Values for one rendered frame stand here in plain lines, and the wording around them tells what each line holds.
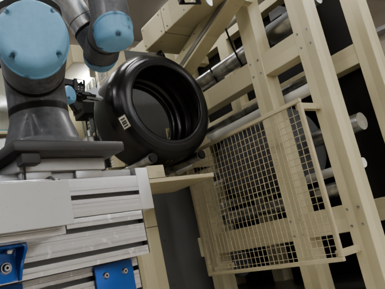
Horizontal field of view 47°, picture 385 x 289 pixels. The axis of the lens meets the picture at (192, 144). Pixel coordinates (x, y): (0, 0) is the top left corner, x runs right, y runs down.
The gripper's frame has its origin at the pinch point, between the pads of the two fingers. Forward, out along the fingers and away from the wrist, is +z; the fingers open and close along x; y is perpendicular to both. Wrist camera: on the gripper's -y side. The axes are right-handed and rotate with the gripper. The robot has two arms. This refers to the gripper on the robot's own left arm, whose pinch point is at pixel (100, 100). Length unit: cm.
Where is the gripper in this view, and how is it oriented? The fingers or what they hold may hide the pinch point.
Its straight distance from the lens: 209.8
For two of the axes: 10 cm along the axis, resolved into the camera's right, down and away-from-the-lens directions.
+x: -5.7, 3.0, 7.7
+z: 8.1, 0.8, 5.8
